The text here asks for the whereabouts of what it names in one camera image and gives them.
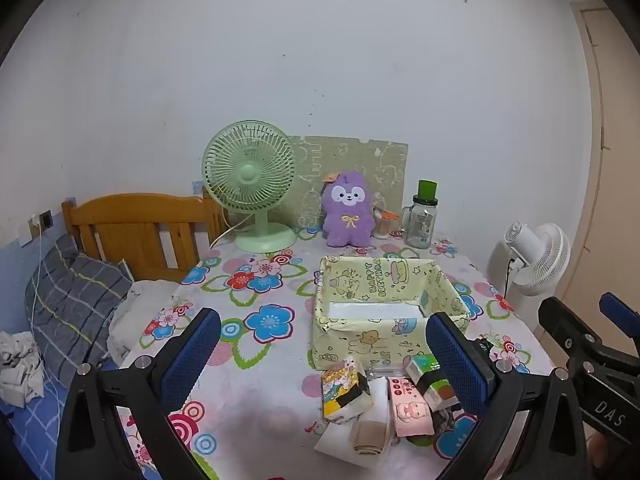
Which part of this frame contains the white standing fan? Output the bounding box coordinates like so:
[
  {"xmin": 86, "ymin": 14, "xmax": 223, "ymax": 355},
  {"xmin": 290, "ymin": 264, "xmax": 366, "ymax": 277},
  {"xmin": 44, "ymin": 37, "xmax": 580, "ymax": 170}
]
[{"xmin": 492, "ymin": 221, "xmax": 571, "ymax": 311}]

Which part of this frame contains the yellow printed storage box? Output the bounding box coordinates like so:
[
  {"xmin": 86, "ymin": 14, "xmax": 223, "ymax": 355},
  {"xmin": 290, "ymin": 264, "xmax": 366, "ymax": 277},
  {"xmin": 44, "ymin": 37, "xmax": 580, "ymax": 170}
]
[{"xmin": 310, "ymin": 255, "xmax": 471, "ymax": 371}]

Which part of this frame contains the cream cloth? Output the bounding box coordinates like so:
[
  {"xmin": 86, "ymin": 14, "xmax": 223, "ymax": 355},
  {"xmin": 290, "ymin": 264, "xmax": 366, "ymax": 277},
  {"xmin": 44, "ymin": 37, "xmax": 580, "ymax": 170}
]
[{"xmin": 314, "ymin": 420, "xmax": 383, "ymax": 468}]

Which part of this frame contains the white fan cable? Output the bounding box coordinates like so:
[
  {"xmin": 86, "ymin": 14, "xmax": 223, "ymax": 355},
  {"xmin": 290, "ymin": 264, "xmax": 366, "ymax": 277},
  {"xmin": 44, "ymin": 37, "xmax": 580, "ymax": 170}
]
[{"xmin": 209, "ymin": 212, "xmax": 251, "ymax": 251}]

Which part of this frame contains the beige sock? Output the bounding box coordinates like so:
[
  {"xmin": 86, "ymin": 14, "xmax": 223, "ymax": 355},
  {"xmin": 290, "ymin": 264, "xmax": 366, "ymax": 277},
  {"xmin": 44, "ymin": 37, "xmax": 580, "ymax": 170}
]
[{"xmin": 352, "ymin": 416, "xmax": 396, "ymax": 461}]

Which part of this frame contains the pink tissue pack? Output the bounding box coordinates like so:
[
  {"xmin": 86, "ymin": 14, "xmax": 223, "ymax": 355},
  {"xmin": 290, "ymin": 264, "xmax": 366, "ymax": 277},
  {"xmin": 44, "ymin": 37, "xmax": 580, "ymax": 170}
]
[{"xmin": 387, "ymin": 376, "xmax": 435, "ymax": 438}]

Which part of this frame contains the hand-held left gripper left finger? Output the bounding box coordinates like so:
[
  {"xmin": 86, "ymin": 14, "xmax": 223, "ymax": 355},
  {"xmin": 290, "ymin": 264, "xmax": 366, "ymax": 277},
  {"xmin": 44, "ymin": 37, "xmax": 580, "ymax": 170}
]
[{"xmin": 55, "ymin": 306, "xmax": 222, "ymax": 480}]

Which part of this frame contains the dark grey sock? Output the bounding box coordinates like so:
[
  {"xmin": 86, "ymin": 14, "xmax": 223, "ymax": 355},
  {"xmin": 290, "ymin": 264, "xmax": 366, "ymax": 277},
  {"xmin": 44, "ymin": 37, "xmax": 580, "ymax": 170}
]
[{"xmin": 432, "ymin": 406, "xmax": 466, "ymax": 436}]

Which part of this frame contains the person's right hand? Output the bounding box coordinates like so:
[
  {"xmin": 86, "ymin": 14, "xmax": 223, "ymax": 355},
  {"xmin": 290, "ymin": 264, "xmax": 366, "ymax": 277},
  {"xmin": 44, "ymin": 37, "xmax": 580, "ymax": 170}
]
[{"xmin": 587, "ymin": 435, "xmax": 608, "ymax": 467}]

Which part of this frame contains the wooden bed headboard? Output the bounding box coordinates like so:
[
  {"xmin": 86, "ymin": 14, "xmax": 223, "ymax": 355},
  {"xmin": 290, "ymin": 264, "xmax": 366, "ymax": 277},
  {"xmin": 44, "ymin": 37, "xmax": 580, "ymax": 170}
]
[{"xmin": 61, "ymin": 192, "xmax": 228, "ymax": 283}]

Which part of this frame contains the purple plush toy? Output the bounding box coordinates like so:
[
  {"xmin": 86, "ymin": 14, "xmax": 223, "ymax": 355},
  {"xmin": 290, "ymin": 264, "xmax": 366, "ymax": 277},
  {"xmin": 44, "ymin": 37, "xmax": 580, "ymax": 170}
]
[{"xmin": 320, "ymin": 170, "xmax": 376, "ymax": 248}]

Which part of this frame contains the beige door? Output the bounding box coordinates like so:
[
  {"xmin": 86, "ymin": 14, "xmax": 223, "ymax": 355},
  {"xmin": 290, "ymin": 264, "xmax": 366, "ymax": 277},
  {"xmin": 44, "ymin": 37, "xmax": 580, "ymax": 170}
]
[{"xmin": 570, "ymin": 0, "xmax": 640, "ymax": 351}]

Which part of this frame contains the cotton swab jar orange lid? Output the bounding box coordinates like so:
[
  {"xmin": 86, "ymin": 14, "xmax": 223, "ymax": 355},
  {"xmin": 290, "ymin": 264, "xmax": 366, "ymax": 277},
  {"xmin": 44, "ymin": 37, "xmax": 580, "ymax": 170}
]
[{"xmin": 372, "ymin": 207, "xmax": 401, "ymax": 240}]

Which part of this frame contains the green desk fan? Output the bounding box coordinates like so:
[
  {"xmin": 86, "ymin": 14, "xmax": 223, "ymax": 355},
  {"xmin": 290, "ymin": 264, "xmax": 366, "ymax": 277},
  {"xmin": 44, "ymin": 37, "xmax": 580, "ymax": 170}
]
[{"xmin": 201, "ymin": 120, "xmax": 297, "ymax": 253}]

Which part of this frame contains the white crumpled cloth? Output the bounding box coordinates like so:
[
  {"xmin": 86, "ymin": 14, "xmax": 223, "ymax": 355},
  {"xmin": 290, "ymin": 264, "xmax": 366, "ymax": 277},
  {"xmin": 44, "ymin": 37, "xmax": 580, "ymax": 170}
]
[{"xmin": 0, "ymin": 330, "xmax": 46, "ymax": 406}]

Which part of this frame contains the yellow cartoon tissue pack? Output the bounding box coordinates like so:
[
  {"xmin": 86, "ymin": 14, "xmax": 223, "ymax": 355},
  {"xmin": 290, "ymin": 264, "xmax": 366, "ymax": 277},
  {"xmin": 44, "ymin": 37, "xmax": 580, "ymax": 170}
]
[{"xmin": 321, "ymin": 355, "xmax": 371, "ymax": 423}]

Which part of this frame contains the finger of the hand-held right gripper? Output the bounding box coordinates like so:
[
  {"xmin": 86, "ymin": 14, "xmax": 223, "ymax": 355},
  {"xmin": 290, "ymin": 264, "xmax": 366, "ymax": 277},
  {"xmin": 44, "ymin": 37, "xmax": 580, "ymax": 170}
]
[
  {"xmin": 538, "ymin": 296, "xmax": 609, "ymax": 367},
  {"xmin": 599, "ymin": 291, "xmax": 640, "ymax": 361}
]

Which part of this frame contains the green tissue pack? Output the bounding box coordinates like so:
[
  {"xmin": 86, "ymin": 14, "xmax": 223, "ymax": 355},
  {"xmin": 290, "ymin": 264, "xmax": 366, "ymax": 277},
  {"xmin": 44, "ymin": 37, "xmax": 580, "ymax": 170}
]
[{"xmin": 404, "ymin": 353, "xmax": 461, "ymax": 411}]

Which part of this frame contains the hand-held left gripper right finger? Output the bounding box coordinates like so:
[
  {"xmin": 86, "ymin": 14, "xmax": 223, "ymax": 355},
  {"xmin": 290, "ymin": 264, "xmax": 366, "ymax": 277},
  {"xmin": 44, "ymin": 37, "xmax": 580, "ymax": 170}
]
[{"xmin": 425, "ymin": 311, "xmax": 593, "ymax": 480}]

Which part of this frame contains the blue checked bed sheet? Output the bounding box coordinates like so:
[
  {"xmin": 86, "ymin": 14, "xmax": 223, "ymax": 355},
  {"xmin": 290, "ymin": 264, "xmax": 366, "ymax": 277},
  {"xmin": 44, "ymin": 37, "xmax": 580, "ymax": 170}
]
[{"xmin": 0, "ymin": 375, "xmax": 76, "ymax": 480}]

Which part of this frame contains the grey plaid pillow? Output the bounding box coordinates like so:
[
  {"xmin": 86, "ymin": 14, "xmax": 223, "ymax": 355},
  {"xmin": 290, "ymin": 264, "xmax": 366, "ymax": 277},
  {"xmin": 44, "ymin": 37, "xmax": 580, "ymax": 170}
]
[{"xmin": 25, "ymin": 234, "xmax": 133, "ymax": 391}]

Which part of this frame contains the green printed board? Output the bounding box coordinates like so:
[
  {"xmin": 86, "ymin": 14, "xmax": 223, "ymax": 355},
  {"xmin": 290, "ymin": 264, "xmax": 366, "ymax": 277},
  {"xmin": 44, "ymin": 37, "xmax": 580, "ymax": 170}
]
[{"xmin": 292, "ymin": 135, "xmax": 408, "ymax": 231}]

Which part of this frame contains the glass mug with green lid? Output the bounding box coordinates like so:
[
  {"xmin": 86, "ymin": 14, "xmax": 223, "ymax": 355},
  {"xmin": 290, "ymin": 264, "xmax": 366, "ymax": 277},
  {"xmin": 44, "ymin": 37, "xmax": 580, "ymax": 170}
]
[{"xmin": 401, "ymin": 180, "xmax": 440, "ymax": 249}]

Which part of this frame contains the white bedding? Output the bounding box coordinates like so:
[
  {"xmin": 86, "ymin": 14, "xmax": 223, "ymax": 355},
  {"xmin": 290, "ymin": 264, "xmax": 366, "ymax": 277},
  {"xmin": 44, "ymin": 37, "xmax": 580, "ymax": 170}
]
[{"xmin": 107, "ymin": 280, "xmax": 181, "ymax": 366}]

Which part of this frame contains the floral tablecloth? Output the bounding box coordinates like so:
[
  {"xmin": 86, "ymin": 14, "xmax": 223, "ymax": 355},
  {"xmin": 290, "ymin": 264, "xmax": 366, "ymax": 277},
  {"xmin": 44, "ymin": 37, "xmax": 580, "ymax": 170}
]
[{"xmin": 107, "ymin": 225, "xmax": 556, "ymax": 480}]

